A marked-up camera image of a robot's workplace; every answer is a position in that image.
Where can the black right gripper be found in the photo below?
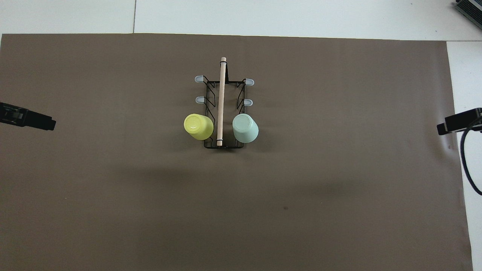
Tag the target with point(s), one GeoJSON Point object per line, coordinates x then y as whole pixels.
{"type": "Point", "coordinates": [475, 119]}

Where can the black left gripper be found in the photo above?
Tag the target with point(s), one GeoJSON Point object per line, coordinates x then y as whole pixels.
{"type": "Point", "coordinates": [11, 113]}

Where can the yellow plastic cup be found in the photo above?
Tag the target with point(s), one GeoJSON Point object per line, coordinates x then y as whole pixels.
{"type": "Point", "coordinates": [197, 126]}

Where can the green plastic cup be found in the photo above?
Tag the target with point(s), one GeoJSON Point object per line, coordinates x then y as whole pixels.
{"type": "Point", "coordinates": [244, 128]}

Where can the grey ribbed device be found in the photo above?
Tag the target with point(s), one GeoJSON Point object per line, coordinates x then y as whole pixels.
{"type": "Point", "coordinates": [472, 6]}

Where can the brown table mat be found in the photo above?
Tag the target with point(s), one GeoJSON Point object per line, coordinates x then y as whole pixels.
{"type": "Point", "coordinates": [150, 188]}

